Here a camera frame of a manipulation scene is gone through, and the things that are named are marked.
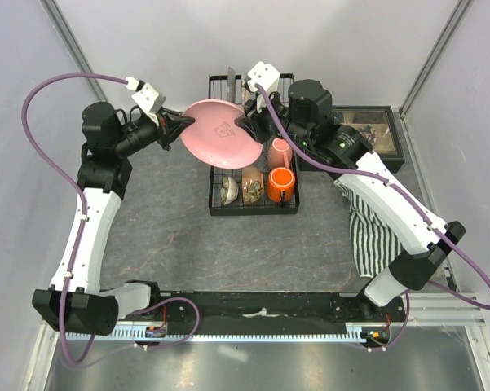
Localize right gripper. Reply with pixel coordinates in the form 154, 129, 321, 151
235, 88, 312, 149

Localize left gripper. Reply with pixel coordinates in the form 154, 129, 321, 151
114, 106, 193, 156

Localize speckled cream plate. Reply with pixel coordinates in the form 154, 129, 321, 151
241, 73, 250, 108

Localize pink plate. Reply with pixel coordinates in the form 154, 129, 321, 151
180, 99, 263, 169

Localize grey glass plate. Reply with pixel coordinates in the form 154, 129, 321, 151
227, 67, 236, 103

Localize pink patterned bowl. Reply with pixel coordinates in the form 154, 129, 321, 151
241, 165, 264, 204

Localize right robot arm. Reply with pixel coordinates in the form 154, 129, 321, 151
236, 77, 466, 321

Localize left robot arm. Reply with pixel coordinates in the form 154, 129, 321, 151
32, 102, 194, 336

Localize pink mug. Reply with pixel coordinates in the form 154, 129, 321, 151
267, 138, 293, 169

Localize orange mug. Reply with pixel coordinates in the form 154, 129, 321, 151
267, 167, 296, 206

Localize small green patterned bowl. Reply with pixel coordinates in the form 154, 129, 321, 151
220, 176, 239, 206

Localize dark floral fabric piece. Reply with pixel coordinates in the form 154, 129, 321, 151
358, 125, 377, 147

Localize black compartment display box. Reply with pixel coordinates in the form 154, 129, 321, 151
298, 104, 406, 174

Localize striped green white towel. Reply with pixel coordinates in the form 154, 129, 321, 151
335, 181, 403, 278

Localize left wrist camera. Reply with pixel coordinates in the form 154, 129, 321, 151
126, 77, 166, 118

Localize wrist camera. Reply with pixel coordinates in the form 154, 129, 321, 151
126, 77, 166, 118
246, 61, 280, 94

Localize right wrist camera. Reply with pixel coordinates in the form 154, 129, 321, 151
246, 61, 280, 94

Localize black wire dish rack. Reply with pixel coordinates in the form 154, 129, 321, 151
208, 73, 300, 217

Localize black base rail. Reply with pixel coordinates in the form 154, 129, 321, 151
101, 289, 408, 336

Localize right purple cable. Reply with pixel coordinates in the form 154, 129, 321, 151
254, 82, 490, 353

